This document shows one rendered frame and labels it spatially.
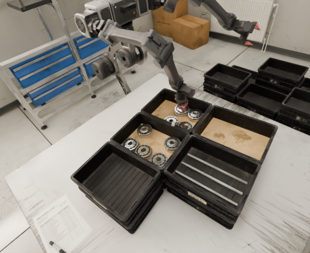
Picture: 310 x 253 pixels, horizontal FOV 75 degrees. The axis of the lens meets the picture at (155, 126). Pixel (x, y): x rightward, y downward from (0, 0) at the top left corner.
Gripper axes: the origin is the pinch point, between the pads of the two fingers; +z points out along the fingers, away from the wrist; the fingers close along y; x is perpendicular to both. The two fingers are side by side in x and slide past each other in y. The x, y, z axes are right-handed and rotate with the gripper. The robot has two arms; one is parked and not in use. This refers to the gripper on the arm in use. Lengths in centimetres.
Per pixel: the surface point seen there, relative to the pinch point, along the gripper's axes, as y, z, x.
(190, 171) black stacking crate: -48.4, 4.0, 11.4
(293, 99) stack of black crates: 15, 41, -114
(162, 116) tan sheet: 0.5, 3.8, 14.3
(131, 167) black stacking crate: -35, 3, 44
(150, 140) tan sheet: -18.7, 3.5, 27.8
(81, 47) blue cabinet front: 170, 9, 79
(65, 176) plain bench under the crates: -19, 15, 89
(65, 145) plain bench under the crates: 9, 15, 91
